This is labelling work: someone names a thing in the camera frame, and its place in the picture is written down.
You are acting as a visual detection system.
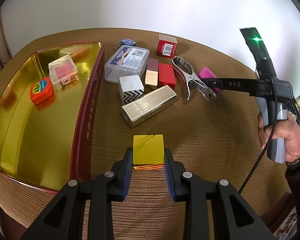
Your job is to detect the plain red block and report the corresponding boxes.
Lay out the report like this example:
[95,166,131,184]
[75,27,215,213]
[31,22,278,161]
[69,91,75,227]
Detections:
[158,63,176,89]

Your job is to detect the gold base clear red box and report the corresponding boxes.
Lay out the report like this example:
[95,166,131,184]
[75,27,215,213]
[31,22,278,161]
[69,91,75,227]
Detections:
[145,58,159,89]

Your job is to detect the yellow gold cube box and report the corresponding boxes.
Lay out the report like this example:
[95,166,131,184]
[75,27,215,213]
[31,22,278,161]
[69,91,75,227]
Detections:
[133,134,165,170]

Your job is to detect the person right hand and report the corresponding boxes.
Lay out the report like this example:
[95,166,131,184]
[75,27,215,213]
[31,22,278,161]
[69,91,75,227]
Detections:
[257,111,300,163]

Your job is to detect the pink eraser block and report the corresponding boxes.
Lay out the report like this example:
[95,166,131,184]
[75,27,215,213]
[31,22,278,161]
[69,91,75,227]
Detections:
[198,67,223,94]

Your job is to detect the metal hole punch pliers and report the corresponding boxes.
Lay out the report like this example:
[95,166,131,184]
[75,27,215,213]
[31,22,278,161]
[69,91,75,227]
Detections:
[171,56,217,105]

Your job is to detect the gold tin tray red rim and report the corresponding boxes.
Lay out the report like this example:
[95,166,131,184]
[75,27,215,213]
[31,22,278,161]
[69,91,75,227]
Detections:
[0,42,104,193]

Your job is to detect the red box with barcode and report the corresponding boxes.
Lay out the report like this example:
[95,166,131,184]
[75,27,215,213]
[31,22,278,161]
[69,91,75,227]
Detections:
[156,34,178,59]

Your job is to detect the long silver ribbed box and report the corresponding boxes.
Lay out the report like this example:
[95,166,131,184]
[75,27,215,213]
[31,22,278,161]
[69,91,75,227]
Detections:
[122,85,178,127]

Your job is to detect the white box black chevrons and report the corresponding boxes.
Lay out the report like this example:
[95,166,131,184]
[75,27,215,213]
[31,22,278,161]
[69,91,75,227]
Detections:
[119,75,145,105]

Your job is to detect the orange tape measure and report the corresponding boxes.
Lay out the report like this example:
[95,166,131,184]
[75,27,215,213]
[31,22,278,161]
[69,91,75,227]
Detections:
[30,77,53,105]

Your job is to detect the clear plastic case with label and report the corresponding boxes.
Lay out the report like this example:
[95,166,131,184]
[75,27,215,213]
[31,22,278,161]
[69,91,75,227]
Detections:
[104,45,149,83]

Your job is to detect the small clear box red insert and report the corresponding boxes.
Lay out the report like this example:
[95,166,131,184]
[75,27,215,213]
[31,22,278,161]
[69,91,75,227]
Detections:
[48,55,78,87]

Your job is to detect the black cable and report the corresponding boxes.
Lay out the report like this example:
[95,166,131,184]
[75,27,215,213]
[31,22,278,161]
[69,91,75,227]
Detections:
[238,57,279,195]

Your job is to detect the beaded bracelet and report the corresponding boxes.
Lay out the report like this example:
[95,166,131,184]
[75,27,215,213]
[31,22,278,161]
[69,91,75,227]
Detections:
[285,139,300,167]

